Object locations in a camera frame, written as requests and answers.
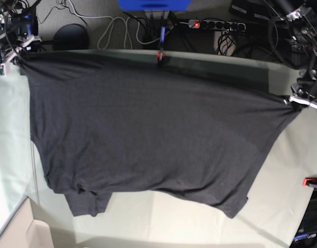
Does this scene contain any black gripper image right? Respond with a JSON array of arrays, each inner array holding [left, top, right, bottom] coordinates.
[[291, 75, 317, 101]]

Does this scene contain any dark grey t-shirt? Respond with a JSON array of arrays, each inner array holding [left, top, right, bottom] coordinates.
[[20, 52, 300, 218]]

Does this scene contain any robot arm image left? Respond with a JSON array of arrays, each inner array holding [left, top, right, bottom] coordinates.
[[0, 1, 41, 64]]

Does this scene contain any light green table cloth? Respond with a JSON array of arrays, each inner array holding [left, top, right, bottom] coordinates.
[[0, 49, 317, 248]]

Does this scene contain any right red black clamp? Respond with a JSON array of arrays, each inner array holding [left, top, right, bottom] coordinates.
[[303, 176, 317, 190]]

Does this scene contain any red black clamp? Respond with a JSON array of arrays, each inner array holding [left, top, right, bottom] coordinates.
[[303, 176, 317, 190], [16, 7, 40, 52], [156, 26, 166, 67]]

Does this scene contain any black power strip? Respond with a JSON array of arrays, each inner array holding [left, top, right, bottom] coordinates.
[[188, 19, 247, 33]]

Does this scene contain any middle red black clamp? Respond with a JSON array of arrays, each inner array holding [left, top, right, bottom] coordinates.
[[156, 26, 166, 67]]

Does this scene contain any blue box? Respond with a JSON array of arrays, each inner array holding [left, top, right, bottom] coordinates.
[[118, 0, 191, 11]]

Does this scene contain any black round stool seat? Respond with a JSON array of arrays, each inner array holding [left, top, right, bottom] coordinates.
[[52, 24, 90, 51]]

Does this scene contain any left red black clamp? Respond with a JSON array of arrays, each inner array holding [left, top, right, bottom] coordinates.
[[16, 7, 40, 52]]

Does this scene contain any beige plastic bin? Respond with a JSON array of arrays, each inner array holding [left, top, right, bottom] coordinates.
[[0, 197, 54, 248]]

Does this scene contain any white cable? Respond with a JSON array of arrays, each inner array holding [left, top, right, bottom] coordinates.
[[68, 0, 162, 50]]

